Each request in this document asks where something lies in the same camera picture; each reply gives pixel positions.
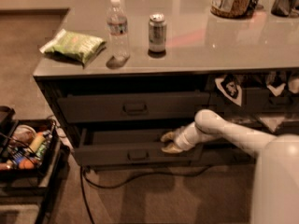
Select green chip bag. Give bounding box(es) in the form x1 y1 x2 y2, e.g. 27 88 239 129
39 29 106 65

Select grey counter cabinet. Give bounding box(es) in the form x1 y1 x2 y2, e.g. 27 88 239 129
32 0 299 174

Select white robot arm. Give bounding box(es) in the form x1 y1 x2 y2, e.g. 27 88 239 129
161 109 299 224

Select clear plastic water bottle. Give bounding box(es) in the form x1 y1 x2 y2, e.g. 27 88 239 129
107 0 130 61

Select black floor cable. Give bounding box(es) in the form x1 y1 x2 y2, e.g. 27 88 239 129
79 165 216 224

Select silver soda can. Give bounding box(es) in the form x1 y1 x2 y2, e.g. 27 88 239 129
149 13 166 52

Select dark glass pitcher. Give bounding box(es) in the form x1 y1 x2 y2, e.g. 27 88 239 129
271 0 299 18

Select black bin of items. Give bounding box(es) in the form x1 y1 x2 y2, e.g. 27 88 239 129
0 119 58 179

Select large popcorn jar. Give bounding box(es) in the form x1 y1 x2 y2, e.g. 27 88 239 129
211 0 250 18

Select grey drawer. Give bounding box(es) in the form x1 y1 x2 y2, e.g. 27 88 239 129
236 115 299 135
199 143 256 166
74 129 203 167
208 88 299 114
57 91 210 123

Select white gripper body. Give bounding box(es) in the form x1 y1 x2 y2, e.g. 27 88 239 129
173 122 206 151

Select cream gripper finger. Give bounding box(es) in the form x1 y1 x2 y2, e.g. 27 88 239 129
162 143 183 154
161 132 176 143

